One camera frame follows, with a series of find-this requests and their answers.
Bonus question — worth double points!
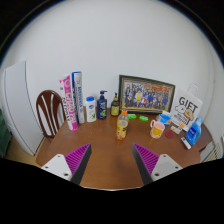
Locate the white bottle blue cap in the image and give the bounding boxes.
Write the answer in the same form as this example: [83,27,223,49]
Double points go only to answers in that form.
[85,96,98,123]

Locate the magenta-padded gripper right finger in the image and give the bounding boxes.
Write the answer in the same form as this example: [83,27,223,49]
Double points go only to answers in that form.
[131,142,184,186]

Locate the orange juice bottle orange cap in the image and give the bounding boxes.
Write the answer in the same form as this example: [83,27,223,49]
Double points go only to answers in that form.
[115,109,130,141]

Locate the white radiator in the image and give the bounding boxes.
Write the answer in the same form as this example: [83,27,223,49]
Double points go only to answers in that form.
[203,134,224,163]

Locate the brown wooden chair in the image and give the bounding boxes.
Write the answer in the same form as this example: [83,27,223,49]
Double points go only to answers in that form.
[35,89,67,139]

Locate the blue tissue pack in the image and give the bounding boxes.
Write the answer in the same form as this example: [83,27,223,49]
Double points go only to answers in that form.
[156,111,173,126]

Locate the pink and yellow mug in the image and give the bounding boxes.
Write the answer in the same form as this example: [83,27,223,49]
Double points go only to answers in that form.
[149,119,166,139]

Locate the dark pump bottle yellow label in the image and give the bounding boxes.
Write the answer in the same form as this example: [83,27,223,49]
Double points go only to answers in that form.
[110,92,121,117]

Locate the framed group photo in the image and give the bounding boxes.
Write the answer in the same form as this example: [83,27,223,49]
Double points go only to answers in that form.
[118,74,177,115]

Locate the blue detergent bottle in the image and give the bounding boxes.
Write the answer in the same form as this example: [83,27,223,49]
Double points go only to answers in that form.
[185,116,204,146]

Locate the dark green crate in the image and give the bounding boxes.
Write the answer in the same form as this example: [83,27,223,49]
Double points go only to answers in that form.
[0,108,12,158]

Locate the flat round red coaster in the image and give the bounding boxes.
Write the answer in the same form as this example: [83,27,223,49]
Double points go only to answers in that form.
[164,129,175,140]

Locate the white remote control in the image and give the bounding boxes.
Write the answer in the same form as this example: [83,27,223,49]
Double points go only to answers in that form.
[180,136,192,150]

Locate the dark blue pump bottle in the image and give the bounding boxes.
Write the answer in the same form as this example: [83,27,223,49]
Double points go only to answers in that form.
[96,89,109,120]

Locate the white paper gift bag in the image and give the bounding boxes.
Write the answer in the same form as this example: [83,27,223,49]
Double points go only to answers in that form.
[170,83,204,133]

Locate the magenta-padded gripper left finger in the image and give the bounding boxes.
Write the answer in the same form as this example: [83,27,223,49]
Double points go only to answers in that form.
[40,142,93,186]

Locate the small printed snack pack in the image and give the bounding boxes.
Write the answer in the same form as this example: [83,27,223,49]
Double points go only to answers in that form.
[170,124,183,135]

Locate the pink and white tube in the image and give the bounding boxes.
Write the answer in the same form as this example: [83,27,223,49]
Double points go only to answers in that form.
[59,74,79,132]

